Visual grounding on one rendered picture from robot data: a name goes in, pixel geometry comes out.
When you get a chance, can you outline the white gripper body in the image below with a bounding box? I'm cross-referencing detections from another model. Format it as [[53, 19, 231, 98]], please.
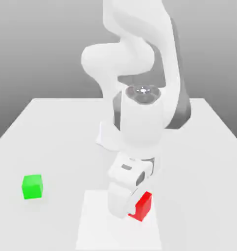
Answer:
[[107, 181, 139, 219]]

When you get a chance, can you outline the small red cube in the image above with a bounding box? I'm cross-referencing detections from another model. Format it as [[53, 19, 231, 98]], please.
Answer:
[[127, 191, 153, 223]]

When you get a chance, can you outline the small green cube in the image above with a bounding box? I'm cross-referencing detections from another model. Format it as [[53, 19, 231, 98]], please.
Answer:
[[22, 174, 44, 201]]

